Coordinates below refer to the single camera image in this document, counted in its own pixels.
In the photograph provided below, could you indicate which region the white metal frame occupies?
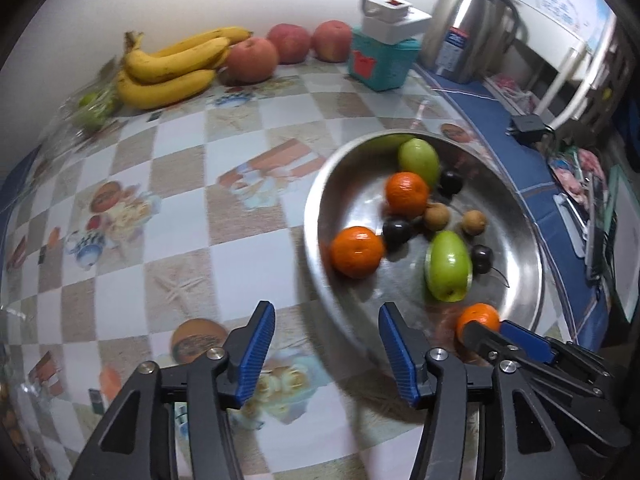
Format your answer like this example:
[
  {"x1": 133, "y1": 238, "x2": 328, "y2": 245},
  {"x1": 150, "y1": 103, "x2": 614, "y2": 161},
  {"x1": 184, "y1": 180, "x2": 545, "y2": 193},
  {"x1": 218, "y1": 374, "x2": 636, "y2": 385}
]
[{"x1": 532, "y1": 10, "x2": 618, "y2": 121}]

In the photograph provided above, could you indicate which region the pink printed packet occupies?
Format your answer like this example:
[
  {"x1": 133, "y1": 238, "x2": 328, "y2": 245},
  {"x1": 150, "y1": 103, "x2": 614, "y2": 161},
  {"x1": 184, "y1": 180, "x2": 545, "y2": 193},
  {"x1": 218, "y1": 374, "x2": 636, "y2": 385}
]
[{"x1": 547, "y1": 147, "x2": 608, "y2": 206}]

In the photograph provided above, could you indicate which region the teal plastic box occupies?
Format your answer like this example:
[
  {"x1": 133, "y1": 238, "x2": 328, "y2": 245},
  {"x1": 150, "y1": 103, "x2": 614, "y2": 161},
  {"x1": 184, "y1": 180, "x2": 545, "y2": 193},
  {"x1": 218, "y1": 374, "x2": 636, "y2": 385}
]
[{"x1": 348, "y1": 30, "x2": 420, "y2": 92}]

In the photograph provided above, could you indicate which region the red apple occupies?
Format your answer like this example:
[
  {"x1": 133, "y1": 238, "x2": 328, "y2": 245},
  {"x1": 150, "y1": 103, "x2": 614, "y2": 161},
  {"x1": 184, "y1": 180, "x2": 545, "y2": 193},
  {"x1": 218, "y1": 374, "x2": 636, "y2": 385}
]
[
  {"x1": 312, "y1": 20, "x2": 353, "y2": 63},
  {"x1": 225, "y1": 36, "x2": 280, "y2": 85},
  {"x1": 266, "y1": 23, "x2": 313, "y2": 65}
]

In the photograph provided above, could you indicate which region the brown longan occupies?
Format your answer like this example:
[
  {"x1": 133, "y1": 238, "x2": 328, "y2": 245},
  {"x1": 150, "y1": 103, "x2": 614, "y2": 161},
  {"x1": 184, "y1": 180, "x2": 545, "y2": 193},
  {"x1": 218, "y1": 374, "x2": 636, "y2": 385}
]
[
  {"x1": 424, "y1": 202, "x2": 451, "y2": 232},
  {"x1": 460, "y1": 209, "x2": 487, "y2": 237}
]

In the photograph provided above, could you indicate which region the yellow banana bunch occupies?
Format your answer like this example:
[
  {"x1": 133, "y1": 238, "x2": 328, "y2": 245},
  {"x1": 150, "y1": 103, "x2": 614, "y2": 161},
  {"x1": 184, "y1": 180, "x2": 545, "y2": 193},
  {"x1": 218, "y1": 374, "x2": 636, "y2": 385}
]
[{"x1": 116, "y1": 26, "x2": 253, "y2": 111}]

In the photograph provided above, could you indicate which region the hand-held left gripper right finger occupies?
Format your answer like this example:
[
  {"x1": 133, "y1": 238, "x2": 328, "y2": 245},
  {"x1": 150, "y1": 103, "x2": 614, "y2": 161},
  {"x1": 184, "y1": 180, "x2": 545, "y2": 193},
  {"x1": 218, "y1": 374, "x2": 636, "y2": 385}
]
[{"x1": 378, "y1": 301, "x2": 583, "y2": 480}]

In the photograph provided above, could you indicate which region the clear bag of green fruit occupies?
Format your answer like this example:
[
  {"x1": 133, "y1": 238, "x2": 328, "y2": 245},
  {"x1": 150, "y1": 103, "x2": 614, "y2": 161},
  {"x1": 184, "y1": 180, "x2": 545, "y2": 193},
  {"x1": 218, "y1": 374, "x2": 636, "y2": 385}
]
[{"x1": 50, "y1": 67, "x2": 123, "y2": 146}]

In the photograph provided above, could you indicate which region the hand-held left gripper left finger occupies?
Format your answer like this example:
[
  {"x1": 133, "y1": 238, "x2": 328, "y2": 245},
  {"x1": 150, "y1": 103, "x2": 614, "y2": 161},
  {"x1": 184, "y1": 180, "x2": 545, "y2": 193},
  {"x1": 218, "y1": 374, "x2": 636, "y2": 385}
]
[{"x1": 70, "y1": 300, "x2": 277, "y2": 480}]

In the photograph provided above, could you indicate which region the checkered printed table cover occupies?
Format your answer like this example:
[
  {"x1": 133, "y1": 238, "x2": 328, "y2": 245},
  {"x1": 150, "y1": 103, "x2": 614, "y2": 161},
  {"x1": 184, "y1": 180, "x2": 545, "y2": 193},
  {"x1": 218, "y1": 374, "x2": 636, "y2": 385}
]
[{"x1": 0, "y1": 57, "x2": 616, "y2": 480}]

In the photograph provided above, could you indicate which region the stainless steel thermos jug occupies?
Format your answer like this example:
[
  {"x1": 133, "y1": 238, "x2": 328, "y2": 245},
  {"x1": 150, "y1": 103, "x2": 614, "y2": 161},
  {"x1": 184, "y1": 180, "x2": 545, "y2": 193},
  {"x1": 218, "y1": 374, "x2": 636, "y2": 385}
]
[{"x1": 419, "y1": 0, "x2": 526, "y2": 85}]

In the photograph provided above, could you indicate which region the white power strip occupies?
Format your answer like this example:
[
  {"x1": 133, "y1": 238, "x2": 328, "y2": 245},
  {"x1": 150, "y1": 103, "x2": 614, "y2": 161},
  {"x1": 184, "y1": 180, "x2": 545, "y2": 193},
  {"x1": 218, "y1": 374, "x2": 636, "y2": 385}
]
[{"x1": 361, "y1": 0, "x2": 433, "y2": 43}]

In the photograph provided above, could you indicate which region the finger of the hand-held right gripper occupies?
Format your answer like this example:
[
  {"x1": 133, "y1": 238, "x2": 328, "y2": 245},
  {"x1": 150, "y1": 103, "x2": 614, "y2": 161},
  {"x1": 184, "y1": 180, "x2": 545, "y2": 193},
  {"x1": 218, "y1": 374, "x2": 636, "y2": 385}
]
[
  {"x1": 499, "y1": 319, "x2": 560, "y2": 367},
  {"x1": 461, "y1": 320, "x2": 521, "y2": 368}
]

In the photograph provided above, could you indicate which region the green jujube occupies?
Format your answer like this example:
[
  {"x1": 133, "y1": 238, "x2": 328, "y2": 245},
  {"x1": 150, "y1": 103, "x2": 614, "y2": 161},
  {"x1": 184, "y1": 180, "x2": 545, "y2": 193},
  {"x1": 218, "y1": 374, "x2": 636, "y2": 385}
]
[
  {"x1": 424, "y1": 230, "x2": 473, "y2": 303},
  {"x1": 398, "y1": 138, "x2": 441, "y2": 191}
]

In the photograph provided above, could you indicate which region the round steel basin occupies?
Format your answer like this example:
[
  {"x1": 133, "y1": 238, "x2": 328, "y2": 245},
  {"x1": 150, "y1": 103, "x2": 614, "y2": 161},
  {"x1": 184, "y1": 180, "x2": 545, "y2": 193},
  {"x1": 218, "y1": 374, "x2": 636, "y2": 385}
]
[{"x1": 303, "y1": 131, "x2": 546, "y2": 361}]

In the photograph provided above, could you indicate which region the pink plastic bag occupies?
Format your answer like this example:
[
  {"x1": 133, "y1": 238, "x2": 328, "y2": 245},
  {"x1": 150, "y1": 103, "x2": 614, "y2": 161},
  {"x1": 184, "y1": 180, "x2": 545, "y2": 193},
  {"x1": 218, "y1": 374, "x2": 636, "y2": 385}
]
[{"x1": 487, "y1": 74, "x2": 536, "y2": 111}]

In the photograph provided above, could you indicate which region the black power adapter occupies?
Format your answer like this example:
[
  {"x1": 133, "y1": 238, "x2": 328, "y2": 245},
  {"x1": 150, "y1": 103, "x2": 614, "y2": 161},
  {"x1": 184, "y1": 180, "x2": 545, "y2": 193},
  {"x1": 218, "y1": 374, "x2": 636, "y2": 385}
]
[{"x1": 509, "y1": 115, "x2": 548, "y2": 143}]

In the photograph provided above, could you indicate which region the orange mandarin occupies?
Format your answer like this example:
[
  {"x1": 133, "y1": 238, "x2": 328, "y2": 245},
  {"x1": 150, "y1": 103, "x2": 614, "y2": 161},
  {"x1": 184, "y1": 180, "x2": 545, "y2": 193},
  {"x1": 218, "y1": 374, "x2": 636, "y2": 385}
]
[
  {"x1": 384, "y1": 171, "x2": 431, "y2": 218},
  {"x1": 455, "y1": 303, "x2": 502, "y2": 353},
  {"x1": 330, "y1": 226, "x2": 386, "y2": 280}
]

